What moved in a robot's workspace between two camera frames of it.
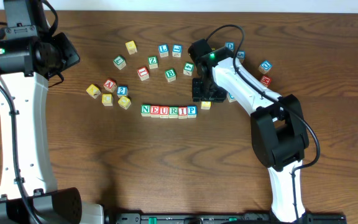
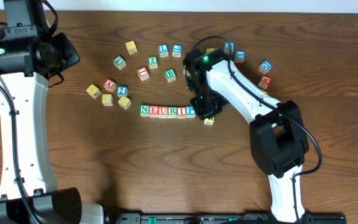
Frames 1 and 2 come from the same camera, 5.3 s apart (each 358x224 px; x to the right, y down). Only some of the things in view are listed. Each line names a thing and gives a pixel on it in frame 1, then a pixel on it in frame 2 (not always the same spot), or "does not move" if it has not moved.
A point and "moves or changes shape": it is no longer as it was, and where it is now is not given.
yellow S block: x=206 y=105 moves or changes shape
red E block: x=155 y=111 does not move
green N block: x=145 y=110 does not move
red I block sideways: x=143 y=73 does not move
